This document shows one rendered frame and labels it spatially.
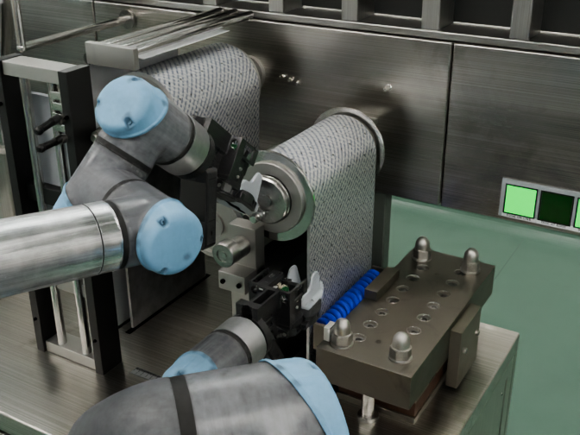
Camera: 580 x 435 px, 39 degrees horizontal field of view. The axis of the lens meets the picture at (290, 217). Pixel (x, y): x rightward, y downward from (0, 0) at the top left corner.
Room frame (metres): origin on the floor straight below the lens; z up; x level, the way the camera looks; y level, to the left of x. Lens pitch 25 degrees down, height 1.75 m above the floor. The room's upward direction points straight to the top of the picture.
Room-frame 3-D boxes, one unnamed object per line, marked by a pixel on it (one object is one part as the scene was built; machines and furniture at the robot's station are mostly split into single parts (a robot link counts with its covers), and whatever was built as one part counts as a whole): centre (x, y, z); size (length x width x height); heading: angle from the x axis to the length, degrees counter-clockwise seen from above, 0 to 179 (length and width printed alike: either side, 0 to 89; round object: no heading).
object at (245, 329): (0.95, 0.08, 1.11); 0.08 x 0.05 x 0.08; 59
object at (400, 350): (1.04, -0.17, 1.05); 0.04 x 0.04 x 0.04
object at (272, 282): (1.02, 0.03, 1.12); 0.12 x 0.08 x 0.09; 149
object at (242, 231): (1.13, 0.08, 1.05); 0.06 x 0.05 x 0.31; 149
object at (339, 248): (1.23, -0.09, 1.11); 0.23 x 0.01 x 0.18; 149
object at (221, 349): (0.88, 0.11, 1.11); 0.11 x 0.08 x 0.09; 149
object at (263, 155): (1.15, 0.03, 1.25); 0.15 x 0.01 x 0.15; 59
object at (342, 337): (1.08, -0.08, 1.05); 0.04 x 0.04 x 0.04
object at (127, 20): (1.58, 0.41, 1.41); 0.30 x 0.04 x 0.04; 149
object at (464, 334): (1.16, -0.30, 0.96); 0.10 x 0.03 x 0.11; 149
